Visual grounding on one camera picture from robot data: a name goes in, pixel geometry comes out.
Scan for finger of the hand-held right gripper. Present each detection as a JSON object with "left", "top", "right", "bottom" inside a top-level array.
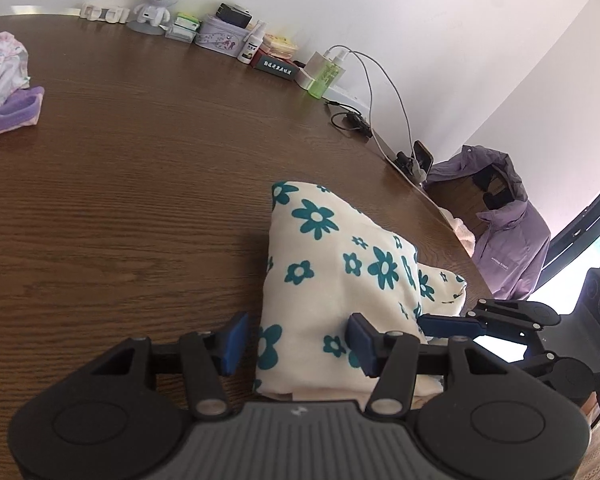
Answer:
[
  {"left": 417, "top": 298, "right": 562, "bottom": 346},
  {"left": 519, "top": 349, "right": 599, "bottom": 404}
]

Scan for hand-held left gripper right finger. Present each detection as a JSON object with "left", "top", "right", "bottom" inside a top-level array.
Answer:
[{"left": 345, "top": 312, "right": 511, "bottom": 416}]

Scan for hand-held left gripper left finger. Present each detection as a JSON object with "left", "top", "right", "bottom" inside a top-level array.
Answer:
[{"left": 90, "top": 311, "right": 250, "bottom": 421}]

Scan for cream garment with teal flowers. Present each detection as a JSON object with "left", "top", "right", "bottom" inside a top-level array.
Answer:
[{"left": 253, "top": 180, "right": 469, "bottom": 404}]

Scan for purple jacket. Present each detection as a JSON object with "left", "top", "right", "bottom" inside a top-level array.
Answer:
[{"left": 424, "top": 143, "right": 552, "bottom": 301}]

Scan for phone on stand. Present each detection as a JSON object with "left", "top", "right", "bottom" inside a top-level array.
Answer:
[{"left": 394, "top": 140, "right": 435, "bottom": 181}]

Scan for white power strip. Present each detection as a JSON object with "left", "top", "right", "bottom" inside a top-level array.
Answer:
[{"left": 324, "top": 85, "right": 364, "bottom": 111}]

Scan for green liquid bottle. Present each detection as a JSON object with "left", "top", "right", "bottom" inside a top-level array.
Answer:
[{"left": 308, "top": 48, "right": 349, "bottom": 100}]

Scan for dark rectangular box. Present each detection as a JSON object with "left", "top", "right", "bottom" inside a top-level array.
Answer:
[{"left": 249, "top": 52, "right": 306, "bottom": 81}]

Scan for white charger block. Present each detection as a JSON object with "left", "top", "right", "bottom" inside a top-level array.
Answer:
[{"left": 299, "top": 51, "right": 334, "bottom": 90}]

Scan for white spray bottle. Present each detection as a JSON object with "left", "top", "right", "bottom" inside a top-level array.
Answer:
[{"left": 237, "top": 20, "right": 269, "bottom": 65}]

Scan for yellow packet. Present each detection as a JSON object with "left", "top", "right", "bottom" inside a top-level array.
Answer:
[{"left": 262, "top": 32, "right": 300, "bottom": 59}]

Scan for printed tin box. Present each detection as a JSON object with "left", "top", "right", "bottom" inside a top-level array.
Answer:
[{"left": 194, "top": 14, "right": 246, "bottom": 57}]

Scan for stack of green tissue packs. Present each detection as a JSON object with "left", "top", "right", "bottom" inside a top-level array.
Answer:
[{"left": 164, "top": 12, "right": 202, "bottom": 43}]

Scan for purple garment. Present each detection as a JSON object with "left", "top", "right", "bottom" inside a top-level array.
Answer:
[{"left": 0, "top": 85, "right": 46, "bottom": 139}]

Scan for black charger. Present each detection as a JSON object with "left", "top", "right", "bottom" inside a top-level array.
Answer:
[{"left": 215, "top": 2, "right": 254, "bottom": 30}]

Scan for pink floral garment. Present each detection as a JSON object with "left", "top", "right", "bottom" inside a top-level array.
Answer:
[{"left": 0, "top": 31, "right": 31, "bottom": 119}]

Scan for black window frame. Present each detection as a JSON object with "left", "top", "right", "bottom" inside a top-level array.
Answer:
[{"left": 549, "top": 170, "right": 600, "bottom": 282}]

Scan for black cable with adapter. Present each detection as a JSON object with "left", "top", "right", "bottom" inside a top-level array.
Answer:
[{"left": 327, "top": 100, "right": 374, "bottom": 137}]

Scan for white charging cables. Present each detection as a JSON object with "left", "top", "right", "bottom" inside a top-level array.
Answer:
[{"left": 329, "top": 44, "right": 422, "bottom": 162}]

